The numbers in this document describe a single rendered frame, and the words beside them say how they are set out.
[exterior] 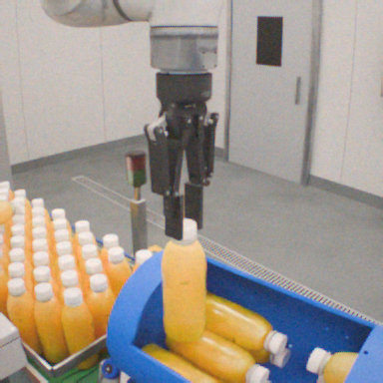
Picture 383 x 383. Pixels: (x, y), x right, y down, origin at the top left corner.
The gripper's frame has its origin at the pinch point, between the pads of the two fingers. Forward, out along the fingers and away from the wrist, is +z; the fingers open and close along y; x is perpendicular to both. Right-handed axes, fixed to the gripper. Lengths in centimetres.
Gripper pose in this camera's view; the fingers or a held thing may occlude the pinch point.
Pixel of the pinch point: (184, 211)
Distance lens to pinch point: 60.3
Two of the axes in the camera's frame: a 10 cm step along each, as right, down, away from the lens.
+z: 0.0, 9.2, 3.8
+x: -7.6, -2.5, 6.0
